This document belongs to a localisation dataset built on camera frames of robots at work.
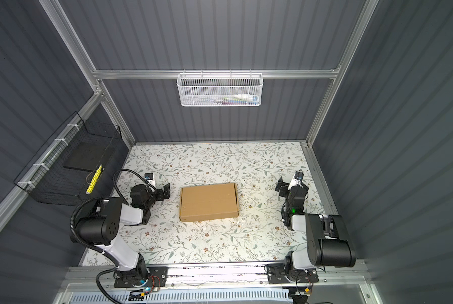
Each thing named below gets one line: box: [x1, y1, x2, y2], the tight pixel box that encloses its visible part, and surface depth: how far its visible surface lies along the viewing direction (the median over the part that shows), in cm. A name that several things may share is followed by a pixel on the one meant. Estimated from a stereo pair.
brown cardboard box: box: [179, 182, 240, 223], surface depth 93 cm
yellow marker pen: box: [85, 164, 104, 195], surface depth 71 cm
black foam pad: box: [63, 141, 116, 173], surface depth 77 cm
